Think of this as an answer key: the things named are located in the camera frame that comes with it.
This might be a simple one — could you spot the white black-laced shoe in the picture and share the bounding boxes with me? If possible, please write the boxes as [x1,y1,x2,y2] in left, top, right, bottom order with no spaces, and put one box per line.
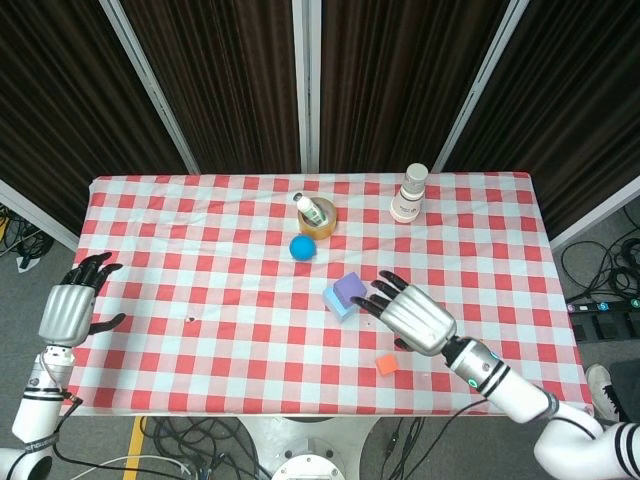
[584,363,624,422]

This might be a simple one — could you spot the small white green-label bottle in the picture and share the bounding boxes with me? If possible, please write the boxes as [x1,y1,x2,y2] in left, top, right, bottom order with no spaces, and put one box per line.
[292,192,327,226]

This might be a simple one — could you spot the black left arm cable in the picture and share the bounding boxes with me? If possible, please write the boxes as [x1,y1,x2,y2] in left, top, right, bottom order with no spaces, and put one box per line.
[49,389,166,480]

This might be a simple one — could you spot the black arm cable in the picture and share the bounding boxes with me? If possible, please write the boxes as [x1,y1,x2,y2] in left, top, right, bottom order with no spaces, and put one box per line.
[49,389,166,480]
[433,397,496,480]

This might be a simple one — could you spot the purple block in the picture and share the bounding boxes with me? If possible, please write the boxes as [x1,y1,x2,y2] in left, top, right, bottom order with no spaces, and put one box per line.
[332,271,370,310]

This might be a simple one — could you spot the red white checkered tablecloth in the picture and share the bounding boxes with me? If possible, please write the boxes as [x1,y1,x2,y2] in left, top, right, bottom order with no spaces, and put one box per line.
[64,172,594,417]

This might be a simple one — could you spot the white silver robot base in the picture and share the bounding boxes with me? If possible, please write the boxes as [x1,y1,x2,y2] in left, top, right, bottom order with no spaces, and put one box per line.
[239,414,382,480]

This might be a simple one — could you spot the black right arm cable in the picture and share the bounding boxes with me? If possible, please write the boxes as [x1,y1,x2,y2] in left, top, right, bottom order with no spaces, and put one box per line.
[433,397,496,480]

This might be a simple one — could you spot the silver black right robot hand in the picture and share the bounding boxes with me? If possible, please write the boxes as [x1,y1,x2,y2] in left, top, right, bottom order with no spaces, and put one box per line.
[349,270,458,357]

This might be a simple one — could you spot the black power strip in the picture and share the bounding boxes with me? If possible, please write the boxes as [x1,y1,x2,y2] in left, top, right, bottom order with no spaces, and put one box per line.
[566,298,640,315]

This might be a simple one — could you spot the white aluminium partition post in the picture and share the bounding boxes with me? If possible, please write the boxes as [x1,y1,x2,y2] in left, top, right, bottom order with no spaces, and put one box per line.
[432,0,526,174]
[549,177,640,251]
[0,178,81,251]
[292,0,322,174]
[98,0,201,175]

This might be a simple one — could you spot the amber packing tape roll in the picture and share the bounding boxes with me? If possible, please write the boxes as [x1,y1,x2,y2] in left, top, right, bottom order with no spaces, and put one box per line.
[297,196,339,240]

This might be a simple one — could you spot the black floor cable bundle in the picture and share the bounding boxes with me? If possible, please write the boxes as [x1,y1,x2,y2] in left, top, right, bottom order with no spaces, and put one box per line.
[0,204,55,272]
[559,207,640,301]
[142,417,274,480]

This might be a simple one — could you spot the blue ball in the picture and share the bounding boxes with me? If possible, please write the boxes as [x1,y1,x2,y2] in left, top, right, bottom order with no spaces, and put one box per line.
[289,235,318,263]

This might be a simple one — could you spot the grey upturned paper cup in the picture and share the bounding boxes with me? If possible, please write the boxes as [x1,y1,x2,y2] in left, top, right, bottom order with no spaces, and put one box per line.
[403,162,430,197]

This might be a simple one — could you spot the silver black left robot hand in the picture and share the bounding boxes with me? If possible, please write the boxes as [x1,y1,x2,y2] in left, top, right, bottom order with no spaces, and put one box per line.
[38,251,126,347]

